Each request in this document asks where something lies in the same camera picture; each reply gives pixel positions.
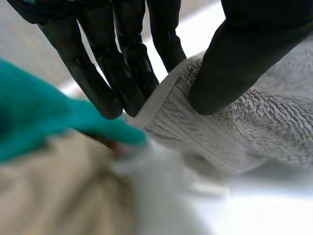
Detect grey towel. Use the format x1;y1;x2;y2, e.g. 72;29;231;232
107;38;313;235

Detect beige shorts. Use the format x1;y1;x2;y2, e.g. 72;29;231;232
0;129;147;235

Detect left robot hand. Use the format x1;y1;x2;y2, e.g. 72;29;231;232
6;0;313;120

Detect teal towel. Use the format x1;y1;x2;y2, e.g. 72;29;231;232
0;57;150;164

